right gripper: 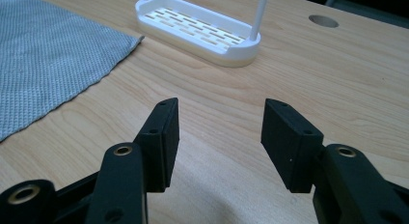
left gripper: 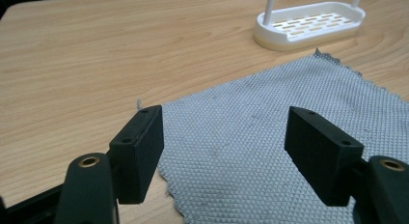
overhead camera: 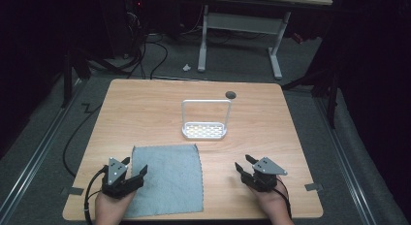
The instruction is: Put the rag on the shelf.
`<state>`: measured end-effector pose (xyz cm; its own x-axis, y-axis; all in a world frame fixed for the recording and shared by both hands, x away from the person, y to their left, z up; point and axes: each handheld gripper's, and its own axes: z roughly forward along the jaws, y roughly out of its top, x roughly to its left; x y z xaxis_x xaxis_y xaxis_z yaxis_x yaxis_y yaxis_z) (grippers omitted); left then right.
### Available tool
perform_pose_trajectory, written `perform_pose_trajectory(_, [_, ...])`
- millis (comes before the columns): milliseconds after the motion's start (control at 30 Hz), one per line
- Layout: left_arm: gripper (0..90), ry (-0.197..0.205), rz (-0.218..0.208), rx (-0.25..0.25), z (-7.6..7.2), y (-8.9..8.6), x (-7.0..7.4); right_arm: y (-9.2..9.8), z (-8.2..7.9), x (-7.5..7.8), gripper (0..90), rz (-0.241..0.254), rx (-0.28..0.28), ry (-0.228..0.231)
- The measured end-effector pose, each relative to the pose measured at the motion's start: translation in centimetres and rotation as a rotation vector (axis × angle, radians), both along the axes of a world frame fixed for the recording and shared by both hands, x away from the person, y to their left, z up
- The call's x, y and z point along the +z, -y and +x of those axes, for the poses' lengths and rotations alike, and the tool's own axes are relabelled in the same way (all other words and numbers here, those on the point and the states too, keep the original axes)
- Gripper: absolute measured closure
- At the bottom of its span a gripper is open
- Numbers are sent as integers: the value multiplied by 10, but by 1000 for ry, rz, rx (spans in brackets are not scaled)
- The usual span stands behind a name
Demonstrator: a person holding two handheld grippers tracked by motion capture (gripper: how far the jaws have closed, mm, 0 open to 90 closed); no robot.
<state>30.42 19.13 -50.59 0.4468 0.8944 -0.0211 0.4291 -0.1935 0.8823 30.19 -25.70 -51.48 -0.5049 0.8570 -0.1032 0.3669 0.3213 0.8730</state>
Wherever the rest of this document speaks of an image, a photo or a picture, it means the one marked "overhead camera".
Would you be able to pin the white towel rack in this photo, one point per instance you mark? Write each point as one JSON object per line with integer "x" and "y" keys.
{"x": 204, "y": 121}

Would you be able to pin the grey cloth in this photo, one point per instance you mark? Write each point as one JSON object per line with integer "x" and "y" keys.
{"x": 168, "y": 181}

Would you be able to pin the white desk frame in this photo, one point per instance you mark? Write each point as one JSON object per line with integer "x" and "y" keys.
{"x": 240, "y": 31}

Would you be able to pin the crumpled white paper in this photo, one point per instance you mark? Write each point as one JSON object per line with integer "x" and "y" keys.
{"x": 186, "y": 68}

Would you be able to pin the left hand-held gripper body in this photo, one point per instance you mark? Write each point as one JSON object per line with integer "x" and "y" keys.
{"x": 113, "y": 181}

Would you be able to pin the grey tape piece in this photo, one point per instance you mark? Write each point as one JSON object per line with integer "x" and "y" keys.
{"x": 313, "y": 186}
{"x": 73, "y": 190}

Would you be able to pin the person's left hand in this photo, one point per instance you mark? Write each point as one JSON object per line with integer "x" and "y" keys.
{"x": 111, "y": 207}

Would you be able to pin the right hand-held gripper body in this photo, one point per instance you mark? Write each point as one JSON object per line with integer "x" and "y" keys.
{"x": 263, "y": 176}

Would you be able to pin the person's right hand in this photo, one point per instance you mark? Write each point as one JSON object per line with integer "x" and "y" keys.
{"x": 272, "y": 204}

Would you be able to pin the black metal stand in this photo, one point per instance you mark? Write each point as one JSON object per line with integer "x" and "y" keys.
{"x": 72, "y": 70}
{"x": 323, "y": 86}

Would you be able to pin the metal floor rail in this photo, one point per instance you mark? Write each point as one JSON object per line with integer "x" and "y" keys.
{"x": 347, "y": 163}
{"x": 30, "y": 160}

